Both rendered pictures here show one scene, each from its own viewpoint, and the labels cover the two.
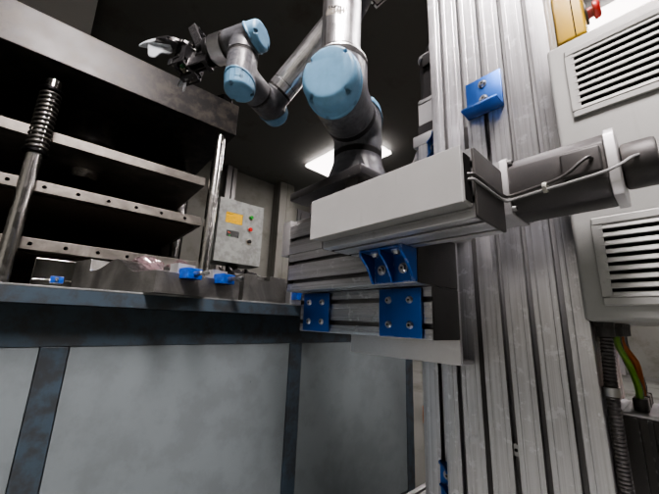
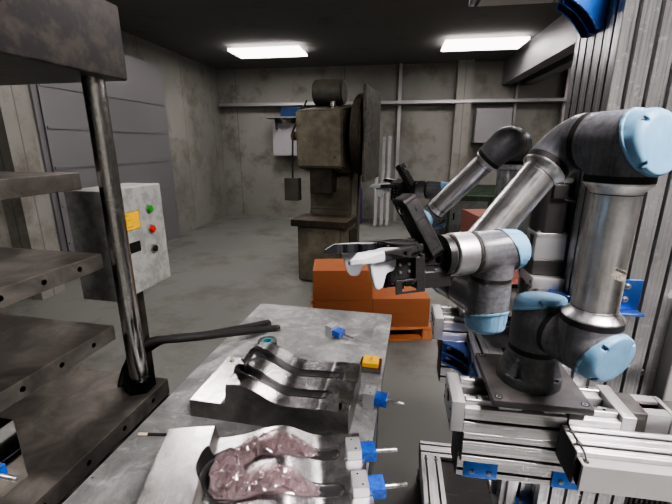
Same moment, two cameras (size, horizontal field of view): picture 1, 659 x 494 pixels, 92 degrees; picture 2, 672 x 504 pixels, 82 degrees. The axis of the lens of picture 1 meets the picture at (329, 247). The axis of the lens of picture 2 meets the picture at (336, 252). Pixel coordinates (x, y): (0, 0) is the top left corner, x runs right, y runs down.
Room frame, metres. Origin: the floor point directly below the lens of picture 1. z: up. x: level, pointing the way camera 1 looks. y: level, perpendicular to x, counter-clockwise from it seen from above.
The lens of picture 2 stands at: (0.32, 0.88, 1.62)
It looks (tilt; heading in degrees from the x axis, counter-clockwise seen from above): 16 degrees down; 321
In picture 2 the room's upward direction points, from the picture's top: straight up
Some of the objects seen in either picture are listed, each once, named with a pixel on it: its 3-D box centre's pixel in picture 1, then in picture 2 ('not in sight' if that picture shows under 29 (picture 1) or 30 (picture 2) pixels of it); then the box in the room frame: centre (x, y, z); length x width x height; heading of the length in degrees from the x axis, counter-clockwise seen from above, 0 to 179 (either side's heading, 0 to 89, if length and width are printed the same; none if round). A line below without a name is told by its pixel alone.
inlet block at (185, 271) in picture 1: (192, 273); (380, 486); (0.82, 0.35, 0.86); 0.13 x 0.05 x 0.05; 57
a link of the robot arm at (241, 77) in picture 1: (244, 79); (481, 298); (0.68, 0.23, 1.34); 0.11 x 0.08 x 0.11; 158
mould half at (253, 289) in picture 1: (246, 288); (280, 382); (1.30, 0.33, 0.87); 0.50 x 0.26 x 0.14; 40
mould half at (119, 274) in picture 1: (153, 279); (263, 479); (1.00, 0.55, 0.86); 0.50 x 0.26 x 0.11; 57
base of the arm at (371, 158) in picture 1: (357, 174); (530, 360); (0.69, -0.06, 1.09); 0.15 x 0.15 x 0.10
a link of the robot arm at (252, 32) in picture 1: (244, 41); (493, 252); (0.67, 0.23, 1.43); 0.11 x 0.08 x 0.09; 68
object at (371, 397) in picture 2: (301, 295); (384, 399); (1.06, 0.09, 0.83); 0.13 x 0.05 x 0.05; 33
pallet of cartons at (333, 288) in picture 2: not in sight; (367, 291); (2.73, -1.42, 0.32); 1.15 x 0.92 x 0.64; 44
